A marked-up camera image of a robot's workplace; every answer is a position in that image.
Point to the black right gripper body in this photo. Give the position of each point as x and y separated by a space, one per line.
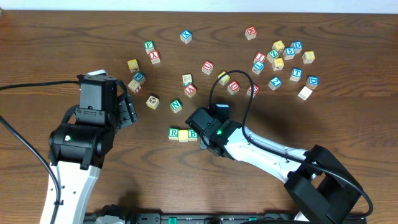
203 144

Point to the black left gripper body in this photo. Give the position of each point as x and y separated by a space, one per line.
127 111

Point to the green B block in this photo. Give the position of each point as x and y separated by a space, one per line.
192 135

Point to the yellow O block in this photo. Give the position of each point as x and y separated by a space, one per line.
183 135

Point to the green R block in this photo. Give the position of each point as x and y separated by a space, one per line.
173 134

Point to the blue T block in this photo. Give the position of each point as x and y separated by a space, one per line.
296 74

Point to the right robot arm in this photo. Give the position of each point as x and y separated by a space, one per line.
317 182

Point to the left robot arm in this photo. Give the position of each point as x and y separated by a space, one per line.
79 145

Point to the green N block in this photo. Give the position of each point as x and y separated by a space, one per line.
176 106

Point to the red A block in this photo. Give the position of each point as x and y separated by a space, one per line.
190 90

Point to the plain wood block red side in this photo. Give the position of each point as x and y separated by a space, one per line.
134 86

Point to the red U block lower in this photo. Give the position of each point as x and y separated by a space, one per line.
233 87

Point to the red u block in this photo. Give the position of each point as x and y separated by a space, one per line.
207 67
233 87

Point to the blue P block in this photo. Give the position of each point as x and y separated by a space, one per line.
139 77

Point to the plain wood block green side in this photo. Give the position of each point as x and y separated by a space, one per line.
187 79

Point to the yellow C block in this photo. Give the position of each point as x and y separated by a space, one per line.
224 78

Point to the yellow block far left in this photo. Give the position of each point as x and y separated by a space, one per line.
133 65

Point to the plain block face picture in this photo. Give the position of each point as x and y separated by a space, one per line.
152 102

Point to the red U block upper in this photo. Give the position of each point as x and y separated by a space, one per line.
207 67

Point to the red E block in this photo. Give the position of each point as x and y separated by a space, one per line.
251 91

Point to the red Y block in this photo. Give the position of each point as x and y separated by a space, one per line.
154 57

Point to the green F block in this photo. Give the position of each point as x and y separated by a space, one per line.
149 46

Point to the blue L block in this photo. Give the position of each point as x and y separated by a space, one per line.
258 67

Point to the blue 2 block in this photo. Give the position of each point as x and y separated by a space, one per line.
274 83

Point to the red I block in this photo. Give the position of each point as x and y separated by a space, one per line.
260 57

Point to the blue X block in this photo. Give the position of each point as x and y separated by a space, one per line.
186 36

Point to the yellow block middle right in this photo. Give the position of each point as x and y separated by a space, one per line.
277 64

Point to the green Z block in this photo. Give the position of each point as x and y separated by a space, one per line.
272 55

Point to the red H block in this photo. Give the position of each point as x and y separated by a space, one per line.
251 33

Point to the plain wood block right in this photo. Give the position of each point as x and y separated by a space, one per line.
305 93

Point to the yellow block upper right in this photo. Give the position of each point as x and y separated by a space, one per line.
278 46

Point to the blue 5 block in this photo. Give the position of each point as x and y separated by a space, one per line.
288 53

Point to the blue D block lower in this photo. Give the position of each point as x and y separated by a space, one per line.
312 82

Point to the blue d block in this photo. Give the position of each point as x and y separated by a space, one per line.
312 82
297 46

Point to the blue D block upper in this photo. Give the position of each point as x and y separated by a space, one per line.
297 46

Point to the yellow 8 block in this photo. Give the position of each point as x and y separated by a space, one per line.
308 57

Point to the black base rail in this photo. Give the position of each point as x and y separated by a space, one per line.
116 214

